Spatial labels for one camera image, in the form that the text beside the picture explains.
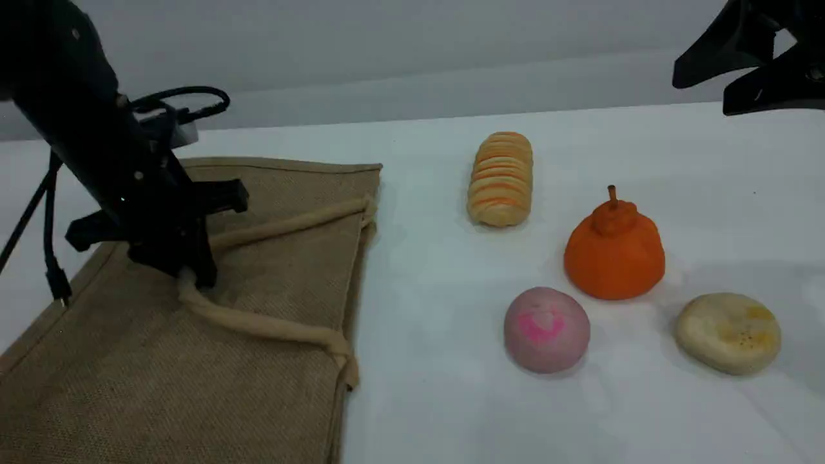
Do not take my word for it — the thin black cable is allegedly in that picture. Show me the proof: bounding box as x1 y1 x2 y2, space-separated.
0 151 64 271

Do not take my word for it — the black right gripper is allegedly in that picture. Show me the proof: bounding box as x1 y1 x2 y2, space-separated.
672 0 825 116

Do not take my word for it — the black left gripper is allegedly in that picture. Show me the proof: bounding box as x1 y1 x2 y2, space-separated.
64 155 249 289

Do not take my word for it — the pink toy peach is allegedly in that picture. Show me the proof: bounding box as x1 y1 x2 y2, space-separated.
503 287 592 375

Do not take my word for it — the beige rope bag handle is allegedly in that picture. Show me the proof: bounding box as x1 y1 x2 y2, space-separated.
177 197 378 387

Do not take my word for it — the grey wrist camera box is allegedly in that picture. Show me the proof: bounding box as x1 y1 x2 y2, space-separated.
132 106 200 151

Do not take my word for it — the pale yellow round bun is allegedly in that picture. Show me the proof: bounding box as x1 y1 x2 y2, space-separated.
674 293 783 376

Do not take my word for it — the black cable with plug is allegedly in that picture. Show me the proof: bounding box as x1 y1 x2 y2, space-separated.
43 164 73 306

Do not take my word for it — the black looped camera cable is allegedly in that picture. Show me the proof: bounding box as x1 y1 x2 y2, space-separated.
129 86 231 127

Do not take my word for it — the brown burlap bag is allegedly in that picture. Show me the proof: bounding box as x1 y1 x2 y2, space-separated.
0 157 384 464

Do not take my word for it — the orange toy fruit with stem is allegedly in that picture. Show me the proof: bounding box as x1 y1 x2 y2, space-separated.
563 186 666 302

